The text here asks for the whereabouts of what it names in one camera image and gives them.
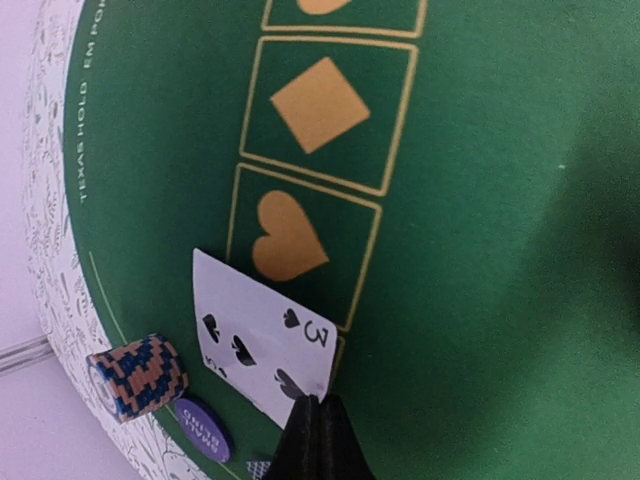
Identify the blue round blind button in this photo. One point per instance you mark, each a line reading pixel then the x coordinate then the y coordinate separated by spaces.
pixel 204 429

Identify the white chip stack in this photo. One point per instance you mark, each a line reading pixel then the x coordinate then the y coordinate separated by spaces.
pixel 139 378

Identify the floral white tablecloth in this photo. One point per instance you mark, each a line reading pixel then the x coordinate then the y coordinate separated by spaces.
pixel 64 308

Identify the three of spades card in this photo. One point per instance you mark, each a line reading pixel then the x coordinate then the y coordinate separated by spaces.
pixel 269 348

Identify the round green poker mat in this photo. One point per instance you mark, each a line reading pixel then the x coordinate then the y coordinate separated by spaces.
pixel 470 168

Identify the blue dealt card player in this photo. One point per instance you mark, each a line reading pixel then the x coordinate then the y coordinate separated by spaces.
pixel 257 469

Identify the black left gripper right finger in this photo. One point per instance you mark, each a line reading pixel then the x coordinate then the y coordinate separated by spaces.
pixel 340 453

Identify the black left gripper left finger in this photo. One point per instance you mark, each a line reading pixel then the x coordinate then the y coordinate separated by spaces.
pixel 296 456

